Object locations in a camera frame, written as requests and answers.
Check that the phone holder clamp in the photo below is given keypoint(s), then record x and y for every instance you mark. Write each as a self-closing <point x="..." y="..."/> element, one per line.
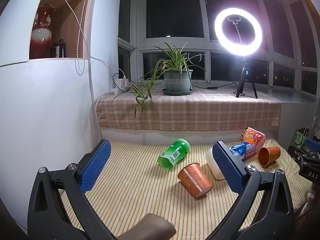
<point x="234" y="18"/>

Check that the black tripod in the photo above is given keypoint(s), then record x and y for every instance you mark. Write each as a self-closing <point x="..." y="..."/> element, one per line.
<point x="246" y="77"/>

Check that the white plastic cup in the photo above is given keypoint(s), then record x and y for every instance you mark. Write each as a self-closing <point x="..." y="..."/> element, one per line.
<point x="211" y="162"/>

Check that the brown padded chair armrest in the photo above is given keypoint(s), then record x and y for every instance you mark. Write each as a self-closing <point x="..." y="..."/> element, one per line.
<point x="147" y="226"/>

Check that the green box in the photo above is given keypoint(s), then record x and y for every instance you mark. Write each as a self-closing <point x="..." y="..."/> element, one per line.
<point x="298" y="138"/>

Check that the white cabinet with wooden niche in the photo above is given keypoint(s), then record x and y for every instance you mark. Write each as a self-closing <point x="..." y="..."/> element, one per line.
<point x="45" y="105"/>

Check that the tall dark bottle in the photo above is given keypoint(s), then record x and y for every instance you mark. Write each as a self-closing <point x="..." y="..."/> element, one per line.
<point x="60" y="48"/>

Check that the red white porcelain vase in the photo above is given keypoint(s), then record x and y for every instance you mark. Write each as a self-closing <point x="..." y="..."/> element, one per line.
<point x="41" y="37"/>

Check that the brown patterned paper cup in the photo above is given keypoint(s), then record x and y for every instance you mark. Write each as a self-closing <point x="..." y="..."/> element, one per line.
<point x="193" y="180"/>

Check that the green printed cup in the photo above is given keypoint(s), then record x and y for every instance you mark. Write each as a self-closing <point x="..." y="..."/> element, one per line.
<point x="173" y="153"/>

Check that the grey green plant pot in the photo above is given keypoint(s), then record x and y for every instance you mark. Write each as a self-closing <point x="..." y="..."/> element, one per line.
<point x="177" y="81"/>

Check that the striped yellow mat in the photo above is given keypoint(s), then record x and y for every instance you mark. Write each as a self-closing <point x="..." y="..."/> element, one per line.
<point x="125" y="180"/>

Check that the short dark bottle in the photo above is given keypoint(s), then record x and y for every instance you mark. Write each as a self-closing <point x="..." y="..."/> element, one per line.
<point x="53" y="51"/>

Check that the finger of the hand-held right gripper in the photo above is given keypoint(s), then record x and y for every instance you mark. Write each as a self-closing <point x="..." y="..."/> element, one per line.
<point x="298" y="153"/>
<point x="312" y="144"/>

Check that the blue snack packet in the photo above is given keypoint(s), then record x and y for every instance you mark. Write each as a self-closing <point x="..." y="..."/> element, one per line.
<point x="241" y="150"/>

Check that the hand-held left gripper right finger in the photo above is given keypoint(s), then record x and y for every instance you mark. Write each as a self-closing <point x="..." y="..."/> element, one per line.
<point x="228" y="170"/>

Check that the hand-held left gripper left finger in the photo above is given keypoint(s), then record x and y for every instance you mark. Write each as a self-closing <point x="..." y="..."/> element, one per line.
<point x="96" y="166"/>

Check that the spider plant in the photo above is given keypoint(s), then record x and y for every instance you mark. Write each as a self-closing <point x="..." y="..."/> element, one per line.
<point x="172" y="57"/>

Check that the plaid beige cloth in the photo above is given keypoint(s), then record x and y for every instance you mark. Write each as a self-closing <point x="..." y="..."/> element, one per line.
<point x="200" y="112"/>

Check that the white plug charger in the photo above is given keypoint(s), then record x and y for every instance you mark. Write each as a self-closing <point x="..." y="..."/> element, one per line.
<point x="123" y="82"/>

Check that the white power strip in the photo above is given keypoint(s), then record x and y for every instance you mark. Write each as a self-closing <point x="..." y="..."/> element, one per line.
<point x="117" y="90"/>

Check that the white window frame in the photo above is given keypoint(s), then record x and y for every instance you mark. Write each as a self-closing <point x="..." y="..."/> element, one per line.
<point x="172" y="42"/>

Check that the orange snack bag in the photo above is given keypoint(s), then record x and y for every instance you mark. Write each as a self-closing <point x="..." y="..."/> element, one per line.
<point x="252" y="136"/>

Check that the green pot saucer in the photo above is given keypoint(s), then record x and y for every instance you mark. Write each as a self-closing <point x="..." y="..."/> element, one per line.
<point x="177" y="93"/>

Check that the plain copper brown cup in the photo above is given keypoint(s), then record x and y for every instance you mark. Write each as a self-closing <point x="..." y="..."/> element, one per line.
<point x="271" y="155"/>

